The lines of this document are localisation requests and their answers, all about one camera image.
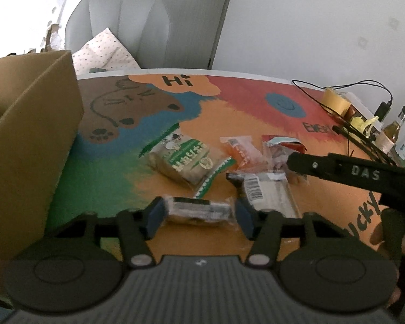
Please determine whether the green white snack packet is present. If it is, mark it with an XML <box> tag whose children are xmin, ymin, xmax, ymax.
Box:
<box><xmin>140</xmin><ymin>125</ymin><xmax>237</xmax><ymax>198</ymax></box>

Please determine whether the white power strip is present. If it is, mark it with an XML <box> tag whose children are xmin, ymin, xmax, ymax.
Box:
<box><xmin>336</xmin><ymin>89</ymin><xmax>383</xmax><ymax>130</ymax></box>

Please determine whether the white foam board with holes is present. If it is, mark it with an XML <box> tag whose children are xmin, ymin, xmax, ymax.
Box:
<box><xmin>37</xmin><ymin>0</ymin><xmax>80</xmax><ymax>53</ymax></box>

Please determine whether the person's right hand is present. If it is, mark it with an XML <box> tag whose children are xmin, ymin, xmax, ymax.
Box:
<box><xmin>370</xmin><ymin>223</ymin><xmax>405</xmax><ymax>311</ymax></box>

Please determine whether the white dotted pillow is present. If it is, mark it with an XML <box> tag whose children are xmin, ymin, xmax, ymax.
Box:
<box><xmin>72</xmin><ymin>29</ymin><xmax>139</xmax><ymax>75</ymax></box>

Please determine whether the glass bottle with amber liquid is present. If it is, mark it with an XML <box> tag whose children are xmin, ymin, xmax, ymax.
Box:
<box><xmin>376</xmin><ymin>106</ymin><xmax>405</xmax><ymax>156</ymax></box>

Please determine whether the black cable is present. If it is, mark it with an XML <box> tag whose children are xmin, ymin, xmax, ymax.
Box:
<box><xmin>291</xmin><ymin>79</ymin><xmax>394</xmax><ymax>119</ymax></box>

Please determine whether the grey door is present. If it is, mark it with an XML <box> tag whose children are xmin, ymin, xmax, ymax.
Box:
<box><xmin>130</xmin><ymin>0</ymin><xmax>237</xmax><ymax>70</ymax></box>

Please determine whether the yellow tape roll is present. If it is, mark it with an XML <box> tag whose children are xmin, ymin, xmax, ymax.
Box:
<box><xmin>322</xmin><ymin>87</ymin><xmax>352</xmax><ymax>115</ymax></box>

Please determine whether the dark clear snack packet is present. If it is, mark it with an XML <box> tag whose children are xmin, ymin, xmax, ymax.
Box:
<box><xmin>162</xmin><ymin>196</ymin><xmax>238</xmax><ymax>230</ymax></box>

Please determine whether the white barcoded snack packet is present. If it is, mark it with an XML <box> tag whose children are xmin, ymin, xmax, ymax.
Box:
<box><xmin>226</xmin><ymin>172</ymin><xmax>302</xmax><ymax>218</ymax></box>

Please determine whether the black charger plug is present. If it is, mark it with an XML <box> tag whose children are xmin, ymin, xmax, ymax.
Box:
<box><xmin>374</xmin><ymin>100</ymin><xmax>394</xmax><ymax>120</ymax></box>

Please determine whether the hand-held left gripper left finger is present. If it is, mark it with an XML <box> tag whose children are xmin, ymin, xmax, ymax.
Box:
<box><xmin>45</xmin><ymin>198</ymin><xmax>165</xmax><ymax>269</ymax></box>

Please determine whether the red clear snack packet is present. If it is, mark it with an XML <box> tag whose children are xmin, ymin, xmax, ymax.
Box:
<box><xmin>261</xmin><ymin>134</ymin><xmax>309</xmax><ymax>184</ymax></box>

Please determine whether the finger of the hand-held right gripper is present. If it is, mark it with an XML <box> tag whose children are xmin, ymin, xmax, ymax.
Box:
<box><xmin>287</xmin><ymin>152</ymin><xmax>329</xmax><ymax>178</ymax></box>

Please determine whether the colourful printed table mat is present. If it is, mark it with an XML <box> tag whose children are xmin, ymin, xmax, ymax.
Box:
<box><xmin>47</xmin><ymin>72</ymin><xmax>395</xmax><ymax>267</ymax></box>

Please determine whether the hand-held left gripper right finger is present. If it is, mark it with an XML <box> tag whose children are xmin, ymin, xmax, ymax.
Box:
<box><xmin>235</xmin><ymin>198</ymin><xmax>355</xmax><ymax>269</ymax></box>

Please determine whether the black wire rack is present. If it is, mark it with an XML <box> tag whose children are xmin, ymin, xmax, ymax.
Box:
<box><xmin>334</xmin><ymin>121</ymin><xmax>405</xmax><ymax>167</ymax></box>

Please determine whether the brown cardboard box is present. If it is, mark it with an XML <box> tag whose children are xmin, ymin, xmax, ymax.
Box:
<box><xmin>0</xmin><ymin>50</ymin><xmax>85</xmax><ymax>306</ymax></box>

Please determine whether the yellow-green crumpled item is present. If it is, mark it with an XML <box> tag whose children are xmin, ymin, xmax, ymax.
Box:
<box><xmin>351</xmin><ymin>115</ymin><xmax>380</xmax><ymax>136</ymax></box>

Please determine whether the orange snack packet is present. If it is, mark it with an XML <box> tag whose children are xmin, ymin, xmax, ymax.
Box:
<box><xmin>220</xmin><ymin>136</ymin><xmax>267</xmax><ymax>173</ymax></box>

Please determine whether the grey padded chair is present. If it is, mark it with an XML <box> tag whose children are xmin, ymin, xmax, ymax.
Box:
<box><xmin>65</xmin><ymin>0</ymin><xmax>171</xmax><ymax>70</ymax></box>

